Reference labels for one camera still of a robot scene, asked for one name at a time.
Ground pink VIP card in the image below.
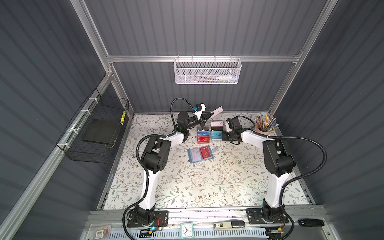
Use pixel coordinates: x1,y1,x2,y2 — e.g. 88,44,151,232
211,121,224,127

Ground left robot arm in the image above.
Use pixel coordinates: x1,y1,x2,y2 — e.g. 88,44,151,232
136,111,215,211

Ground markers in mesh basket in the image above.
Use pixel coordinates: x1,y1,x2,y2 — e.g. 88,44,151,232
195,75,238,84

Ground black wire wall basket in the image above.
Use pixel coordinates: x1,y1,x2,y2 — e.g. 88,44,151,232
57,91,130,164

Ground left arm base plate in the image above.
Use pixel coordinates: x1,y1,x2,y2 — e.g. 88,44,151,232
126,210,169,228

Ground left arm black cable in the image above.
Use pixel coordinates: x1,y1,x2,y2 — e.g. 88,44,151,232
121,97,196,240

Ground small white desk clock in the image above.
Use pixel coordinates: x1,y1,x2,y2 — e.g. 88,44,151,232
180,223,195,239

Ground clear acrylic card display stand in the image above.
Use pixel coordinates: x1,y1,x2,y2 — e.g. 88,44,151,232
197,121,224,144

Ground small label packet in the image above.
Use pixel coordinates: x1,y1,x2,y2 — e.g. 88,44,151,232
94,225,112,240

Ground teal VIP card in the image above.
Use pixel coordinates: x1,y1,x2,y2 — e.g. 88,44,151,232
211,131,223,140

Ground blue VIP card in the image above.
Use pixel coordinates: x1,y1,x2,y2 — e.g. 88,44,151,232
197,131,211,137

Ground black card with gold lines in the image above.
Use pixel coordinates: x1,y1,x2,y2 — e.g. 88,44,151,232
211,126,224,132

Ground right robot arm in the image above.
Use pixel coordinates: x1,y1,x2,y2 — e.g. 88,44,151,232
222,116,296,222

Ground pink metal pencil bucket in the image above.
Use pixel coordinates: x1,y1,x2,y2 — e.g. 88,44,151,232
255,128,270,136

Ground blue leather card holder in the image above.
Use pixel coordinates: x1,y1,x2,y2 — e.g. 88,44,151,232
187,146,216,164

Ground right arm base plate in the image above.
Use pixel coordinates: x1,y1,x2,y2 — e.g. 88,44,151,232
246,208,289,225

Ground black remote device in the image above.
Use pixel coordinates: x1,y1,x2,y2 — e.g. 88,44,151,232
298,219,325,227

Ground white wire mesh basket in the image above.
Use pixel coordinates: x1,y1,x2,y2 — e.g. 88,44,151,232
173,57,242,85

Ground grey black handheld device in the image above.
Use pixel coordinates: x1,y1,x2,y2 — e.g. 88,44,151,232
213,220,246,231

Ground red VIP card in stand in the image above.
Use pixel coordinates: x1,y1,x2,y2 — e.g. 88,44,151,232
197,136,211,144

